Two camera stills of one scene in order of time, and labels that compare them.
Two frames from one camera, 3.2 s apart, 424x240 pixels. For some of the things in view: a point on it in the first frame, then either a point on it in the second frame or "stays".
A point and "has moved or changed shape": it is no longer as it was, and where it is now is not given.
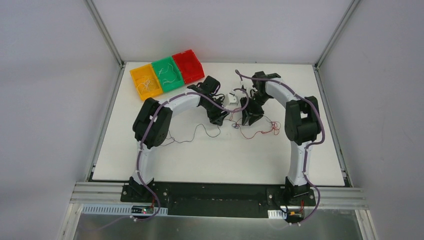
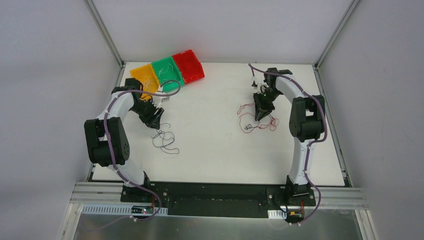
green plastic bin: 170,76 stays
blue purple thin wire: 193,136 has moved or changed shape
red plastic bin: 190,66 stays
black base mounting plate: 232,200 stays
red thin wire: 277,126 has moved or changed shape
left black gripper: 216,112 → 150,115
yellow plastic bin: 146,82 stays
